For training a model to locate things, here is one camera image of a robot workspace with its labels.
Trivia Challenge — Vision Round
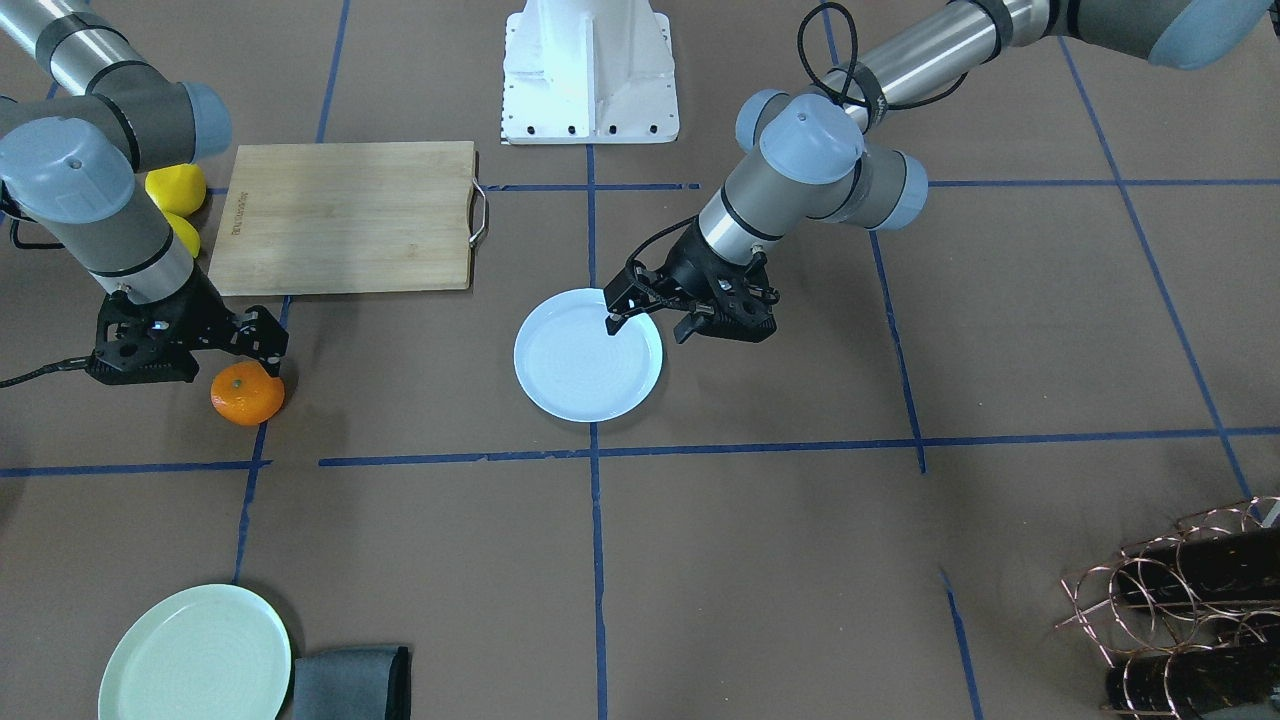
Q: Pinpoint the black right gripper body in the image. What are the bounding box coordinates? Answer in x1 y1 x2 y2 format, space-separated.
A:
86 268 238 386

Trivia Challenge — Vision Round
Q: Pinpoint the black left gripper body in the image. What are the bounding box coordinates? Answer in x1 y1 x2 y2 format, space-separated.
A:
625 222 780 343

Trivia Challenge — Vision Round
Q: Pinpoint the orange fruit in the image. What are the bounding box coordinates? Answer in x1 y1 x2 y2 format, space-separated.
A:
210 363 285 427

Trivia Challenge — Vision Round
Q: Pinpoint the light blue plate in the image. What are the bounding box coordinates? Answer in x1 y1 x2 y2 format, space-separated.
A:
513 288 664 423

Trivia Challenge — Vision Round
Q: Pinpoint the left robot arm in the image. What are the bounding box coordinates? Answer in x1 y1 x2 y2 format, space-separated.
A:
604 1 1277 342

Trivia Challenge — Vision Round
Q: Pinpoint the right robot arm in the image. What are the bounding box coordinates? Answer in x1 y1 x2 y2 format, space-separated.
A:
1 1 288 386

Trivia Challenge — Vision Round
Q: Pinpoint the light green plate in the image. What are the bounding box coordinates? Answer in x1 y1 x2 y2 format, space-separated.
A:
97 584 293 719

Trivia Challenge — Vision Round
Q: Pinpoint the yellow lemon far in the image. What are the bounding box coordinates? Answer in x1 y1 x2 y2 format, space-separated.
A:
143 163 209 218

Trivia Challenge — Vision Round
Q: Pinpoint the bamboo cutting board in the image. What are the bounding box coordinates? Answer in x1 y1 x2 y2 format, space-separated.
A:
207 141 477 296

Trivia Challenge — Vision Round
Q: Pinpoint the dark grey folded cloth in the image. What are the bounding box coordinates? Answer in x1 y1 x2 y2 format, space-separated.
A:
292 644 412 719

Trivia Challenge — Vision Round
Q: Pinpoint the dark wine bottle middle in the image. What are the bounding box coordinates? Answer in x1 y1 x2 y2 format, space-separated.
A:
1114 527 1279 610

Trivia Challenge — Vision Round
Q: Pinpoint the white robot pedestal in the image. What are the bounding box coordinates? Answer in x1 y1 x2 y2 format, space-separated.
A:
500 1 680 146

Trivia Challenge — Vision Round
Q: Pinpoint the copper wire bottle rack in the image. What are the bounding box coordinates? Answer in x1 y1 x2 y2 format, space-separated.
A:
1060 496 1279 719

